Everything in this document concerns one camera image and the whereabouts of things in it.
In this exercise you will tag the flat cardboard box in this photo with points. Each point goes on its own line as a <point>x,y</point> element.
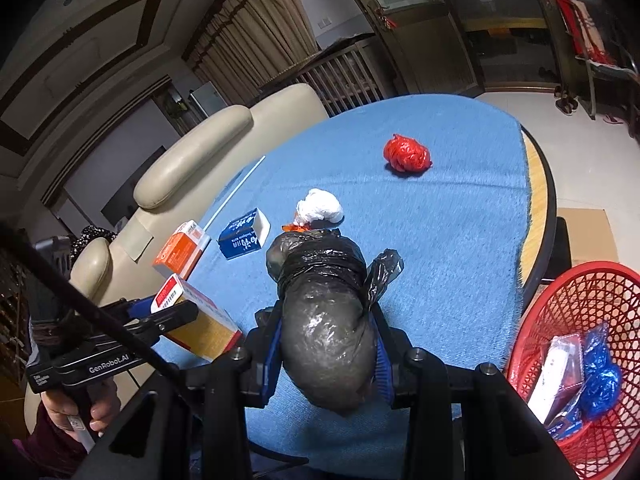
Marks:
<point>585,232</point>

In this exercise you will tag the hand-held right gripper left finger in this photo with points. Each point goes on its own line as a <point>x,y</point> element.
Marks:
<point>274,347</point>

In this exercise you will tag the black floral cloth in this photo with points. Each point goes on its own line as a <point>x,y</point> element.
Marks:
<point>90,235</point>

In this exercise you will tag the orange wrapper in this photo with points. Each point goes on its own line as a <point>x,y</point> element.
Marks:
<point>296,228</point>

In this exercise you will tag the cream leather sofa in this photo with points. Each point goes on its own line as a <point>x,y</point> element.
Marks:
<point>200,145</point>

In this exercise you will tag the orange white box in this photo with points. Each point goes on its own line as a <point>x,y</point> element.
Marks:
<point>177,252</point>

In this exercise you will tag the round table, blue cloth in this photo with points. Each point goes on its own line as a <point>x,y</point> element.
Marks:
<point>440,240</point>

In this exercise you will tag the wooden crib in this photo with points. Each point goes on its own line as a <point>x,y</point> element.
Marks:
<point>340,80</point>

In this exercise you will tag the black television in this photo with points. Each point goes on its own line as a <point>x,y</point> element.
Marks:
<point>132,187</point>

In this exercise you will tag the pair of dark slippers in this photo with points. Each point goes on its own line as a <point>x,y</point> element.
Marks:
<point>567,105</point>

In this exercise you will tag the person's left hand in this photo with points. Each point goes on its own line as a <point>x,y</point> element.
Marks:
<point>102,407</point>

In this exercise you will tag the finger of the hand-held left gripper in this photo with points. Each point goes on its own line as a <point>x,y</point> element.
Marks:
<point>167,317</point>
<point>142,306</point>

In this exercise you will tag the thin white stick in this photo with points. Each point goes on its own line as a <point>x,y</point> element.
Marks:
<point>235,192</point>

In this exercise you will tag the pink slipper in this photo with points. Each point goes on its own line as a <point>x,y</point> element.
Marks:
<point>613,119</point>

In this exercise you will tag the red plastic bag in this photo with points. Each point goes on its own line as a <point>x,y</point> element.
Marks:
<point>407,155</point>

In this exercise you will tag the blue plastic bag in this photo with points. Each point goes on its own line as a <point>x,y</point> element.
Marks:
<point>600,380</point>

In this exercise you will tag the red white garment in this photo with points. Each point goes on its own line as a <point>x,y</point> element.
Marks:
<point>580,25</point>

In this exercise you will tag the red plastic basket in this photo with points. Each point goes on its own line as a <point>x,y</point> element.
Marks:
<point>565,300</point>

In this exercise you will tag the metal chair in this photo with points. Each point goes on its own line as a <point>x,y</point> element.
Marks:
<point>591,85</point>

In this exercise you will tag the white standing air conditioner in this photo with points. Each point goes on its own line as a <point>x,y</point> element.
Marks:
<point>205,102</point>

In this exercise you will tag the person's left forearm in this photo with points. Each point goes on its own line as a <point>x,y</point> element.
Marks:
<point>35,455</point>

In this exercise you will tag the white plastic bag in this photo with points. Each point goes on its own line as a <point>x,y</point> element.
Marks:
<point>320,207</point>

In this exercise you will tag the red door ornament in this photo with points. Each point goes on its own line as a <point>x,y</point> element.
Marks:
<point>386,19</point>

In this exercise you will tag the black plastic bag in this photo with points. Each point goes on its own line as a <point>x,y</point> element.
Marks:
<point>325,340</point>

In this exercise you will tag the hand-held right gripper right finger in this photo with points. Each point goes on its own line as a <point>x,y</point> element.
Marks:
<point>384,362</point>

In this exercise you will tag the dark display shelf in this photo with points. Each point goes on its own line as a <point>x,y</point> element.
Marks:
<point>175,105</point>

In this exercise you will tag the blue toothpaste box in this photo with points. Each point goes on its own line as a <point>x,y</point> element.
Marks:
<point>240,245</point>

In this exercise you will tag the blue white packet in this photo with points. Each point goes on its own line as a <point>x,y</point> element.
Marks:
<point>565,427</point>

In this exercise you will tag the beige curtains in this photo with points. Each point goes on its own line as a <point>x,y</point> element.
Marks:
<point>250,25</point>

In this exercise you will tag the red white medicine box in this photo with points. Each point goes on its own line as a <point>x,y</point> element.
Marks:
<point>210,327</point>

